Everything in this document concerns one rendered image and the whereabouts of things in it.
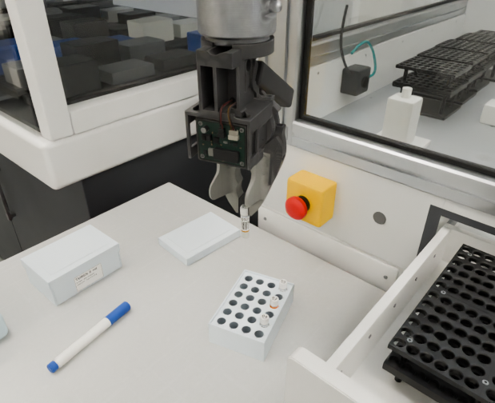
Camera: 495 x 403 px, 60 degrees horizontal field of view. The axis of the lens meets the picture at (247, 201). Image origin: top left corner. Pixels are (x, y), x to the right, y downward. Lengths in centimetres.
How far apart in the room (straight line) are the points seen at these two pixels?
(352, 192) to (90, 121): 55
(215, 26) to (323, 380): 32
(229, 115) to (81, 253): 43
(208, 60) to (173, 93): 67
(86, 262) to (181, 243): 17
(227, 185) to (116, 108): 51
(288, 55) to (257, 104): 28
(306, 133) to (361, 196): 14
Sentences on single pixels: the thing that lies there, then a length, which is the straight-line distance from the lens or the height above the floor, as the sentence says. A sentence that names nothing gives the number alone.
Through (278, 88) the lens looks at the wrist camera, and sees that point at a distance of 50.
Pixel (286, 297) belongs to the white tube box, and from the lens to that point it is 65.
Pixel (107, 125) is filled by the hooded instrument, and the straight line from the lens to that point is 99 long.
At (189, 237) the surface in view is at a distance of 81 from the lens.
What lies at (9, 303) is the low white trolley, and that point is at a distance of 79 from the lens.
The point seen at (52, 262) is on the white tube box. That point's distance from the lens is 75.
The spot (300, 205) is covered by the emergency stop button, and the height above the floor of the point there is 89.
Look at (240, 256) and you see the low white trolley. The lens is 78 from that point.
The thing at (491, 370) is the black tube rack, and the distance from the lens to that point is 50.
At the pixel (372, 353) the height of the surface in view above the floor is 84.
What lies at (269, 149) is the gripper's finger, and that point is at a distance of 48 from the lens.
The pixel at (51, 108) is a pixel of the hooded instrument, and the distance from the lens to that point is 91.
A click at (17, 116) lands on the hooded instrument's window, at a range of 102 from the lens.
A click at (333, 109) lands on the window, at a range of 70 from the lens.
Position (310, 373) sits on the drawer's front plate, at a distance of 41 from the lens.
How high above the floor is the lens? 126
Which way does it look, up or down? 32 degrees down
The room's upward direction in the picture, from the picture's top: straight up
